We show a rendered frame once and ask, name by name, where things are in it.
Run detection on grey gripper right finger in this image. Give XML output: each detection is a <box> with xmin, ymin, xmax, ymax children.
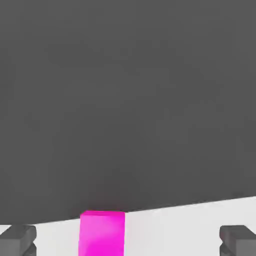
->
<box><xmin>219</xmin><ymin>224</ymin><xmax>256</xmax><ymax>256</ymax></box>

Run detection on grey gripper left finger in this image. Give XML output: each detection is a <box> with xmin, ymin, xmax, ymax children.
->
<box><xmin>0</xmin><ymin>224</ymin><xmax>38</xmax><ymax>256</ymax></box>

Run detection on large magenta box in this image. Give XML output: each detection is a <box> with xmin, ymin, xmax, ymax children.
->
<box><xmin>78</xmin><ymin>209</ymin><xmax>126</xmax><ymax>256</ymax></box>

